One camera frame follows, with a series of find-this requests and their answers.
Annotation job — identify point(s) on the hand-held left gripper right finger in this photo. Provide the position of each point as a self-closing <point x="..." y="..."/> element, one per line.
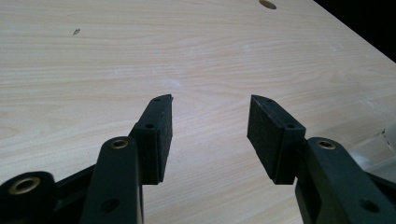
<point x="272" y="146"/>

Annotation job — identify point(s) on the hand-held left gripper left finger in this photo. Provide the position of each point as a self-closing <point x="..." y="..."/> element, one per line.
<point x="152" y="146"/>

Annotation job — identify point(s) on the clear pitcher with grey lid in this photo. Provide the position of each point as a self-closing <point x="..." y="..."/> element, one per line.
<point x="383" y="152"/>

